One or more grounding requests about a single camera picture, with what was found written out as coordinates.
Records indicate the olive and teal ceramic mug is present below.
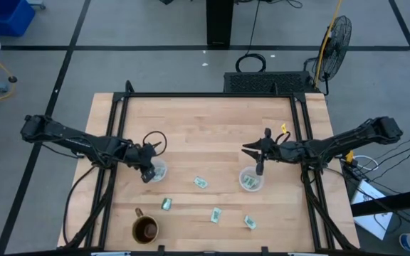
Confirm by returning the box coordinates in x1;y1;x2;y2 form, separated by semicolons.
131;207;159;245

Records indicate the black aluminium table frame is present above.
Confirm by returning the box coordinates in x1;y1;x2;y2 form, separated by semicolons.
64;80;361;256

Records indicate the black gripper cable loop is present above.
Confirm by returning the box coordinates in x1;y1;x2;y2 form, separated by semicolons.
142;130;168;157

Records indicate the black floor fan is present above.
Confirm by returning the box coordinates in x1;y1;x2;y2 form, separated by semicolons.
303;15;353;96

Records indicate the clear plastic cup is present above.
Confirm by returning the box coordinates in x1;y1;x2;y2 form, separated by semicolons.
150;157;169;183
238;166;266;193

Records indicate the black coiled cable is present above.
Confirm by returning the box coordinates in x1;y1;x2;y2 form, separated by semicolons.
235;0;267;73

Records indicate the white looped cable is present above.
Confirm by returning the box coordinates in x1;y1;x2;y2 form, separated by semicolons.
352;154;379;171

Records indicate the blue plastic bin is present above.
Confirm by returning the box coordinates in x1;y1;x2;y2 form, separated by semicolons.
0;0;36;37

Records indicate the black computer case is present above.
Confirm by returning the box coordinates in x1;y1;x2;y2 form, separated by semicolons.
223;70;320;95

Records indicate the white booklet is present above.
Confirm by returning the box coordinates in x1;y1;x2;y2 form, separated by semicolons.
350;179;394;241

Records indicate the black upright post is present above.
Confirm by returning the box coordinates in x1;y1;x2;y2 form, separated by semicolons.
206;0;235;49

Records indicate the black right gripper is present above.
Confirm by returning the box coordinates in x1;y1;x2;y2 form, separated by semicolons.
241;127;304;177

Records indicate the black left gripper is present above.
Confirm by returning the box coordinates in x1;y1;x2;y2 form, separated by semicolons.
125;141;164;184

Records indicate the black metal beam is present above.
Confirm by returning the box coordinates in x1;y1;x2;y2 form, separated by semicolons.
350;186;410;256

